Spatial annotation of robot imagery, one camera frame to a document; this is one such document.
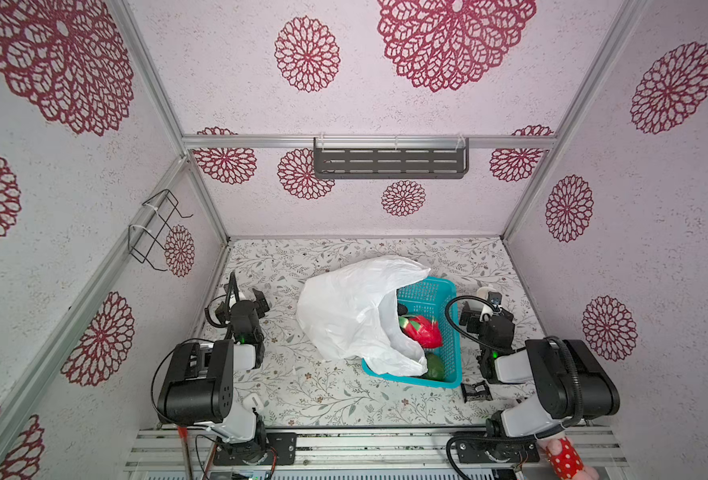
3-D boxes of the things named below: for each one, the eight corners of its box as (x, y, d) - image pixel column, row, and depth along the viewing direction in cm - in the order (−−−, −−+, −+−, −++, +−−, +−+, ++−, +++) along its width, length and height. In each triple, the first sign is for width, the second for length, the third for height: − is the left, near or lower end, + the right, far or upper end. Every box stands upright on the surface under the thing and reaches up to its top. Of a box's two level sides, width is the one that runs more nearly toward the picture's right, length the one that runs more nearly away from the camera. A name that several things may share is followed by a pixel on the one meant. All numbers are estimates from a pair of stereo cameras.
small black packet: (464, 402, 83) (467, 400, 81) (460, 383, 86) (462, 380, 85) (489, 402, 83) (492, 400, 81) (484, 383, 86) (486, 380, 85)
